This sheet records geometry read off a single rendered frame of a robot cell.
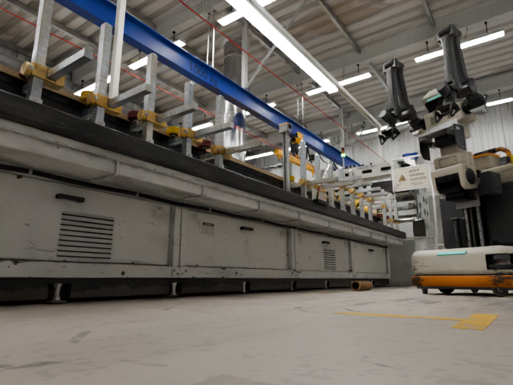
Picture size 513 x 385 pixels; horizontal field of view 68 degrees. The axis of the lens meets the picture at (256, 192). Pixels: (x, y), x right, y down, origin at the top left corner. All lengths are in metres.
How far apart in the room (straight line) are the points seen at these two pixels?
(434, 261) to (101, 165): 2.03
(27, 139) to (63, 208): 0.40
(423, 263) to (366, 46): 6.89
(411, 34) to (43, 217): 8.01
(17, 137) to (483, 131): 11.72
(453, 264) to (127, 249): 1.88
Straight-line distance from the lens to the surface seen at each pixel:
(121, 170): 1.73
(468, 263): 2.58
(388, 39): 9.00
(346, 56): 9.21
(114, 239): 1.95
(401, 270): 5.67
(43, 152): 1.58
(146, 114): 1.84
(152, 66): 1.98
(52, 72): 1.61
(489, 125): 12.37
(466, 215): 2.92
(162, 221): 2.14
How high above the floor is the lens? 0.10
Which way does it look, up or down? 13 degrees up
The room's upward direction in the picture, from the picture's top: straight up
